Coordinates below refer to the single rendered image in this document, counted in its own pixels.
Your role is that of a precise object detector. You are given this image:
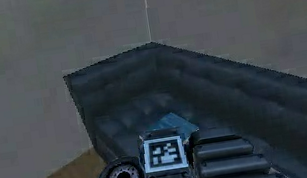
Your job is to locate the black leather sofa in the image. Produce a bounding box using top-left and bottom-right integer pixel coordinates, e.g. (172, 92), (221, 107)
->
(60, 18), (307, 178)

